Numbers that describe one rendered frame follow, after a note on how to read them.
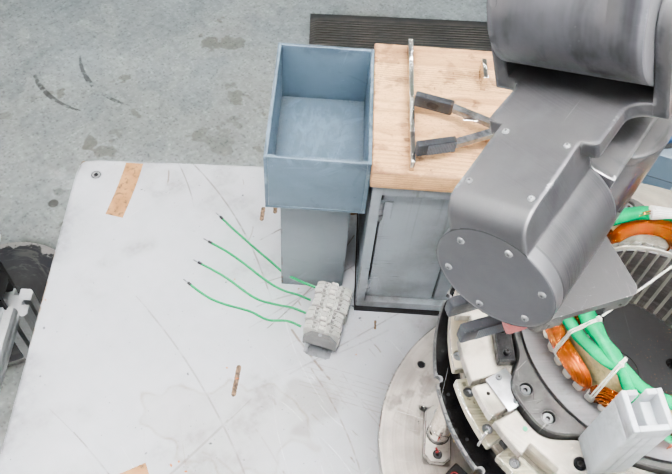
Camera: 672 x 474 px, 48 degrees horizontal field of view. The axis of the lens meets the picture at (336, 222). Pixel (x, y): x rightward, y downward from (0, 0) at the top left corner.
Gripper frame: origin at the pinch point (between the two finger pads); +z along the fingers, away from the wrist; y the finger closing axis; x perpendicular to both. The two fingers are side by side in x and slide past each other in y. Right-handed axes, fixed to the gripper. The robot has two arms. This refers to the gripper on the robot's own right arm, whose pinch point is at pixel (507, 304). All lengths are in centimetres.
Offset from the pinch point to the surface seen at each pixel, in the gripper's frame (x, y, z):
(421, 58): 10.6, -36.4, 14.3
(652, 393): 6.7, 8.3, 0.9
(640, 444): 5.6, 10.6, 3.4
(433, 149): 5.6, -22.0, 11.5
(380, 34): 60, -151, 124
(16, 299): -44, -43, 53
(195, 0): 6, -184, 125
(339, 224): -1.7, -26.2, 27.9
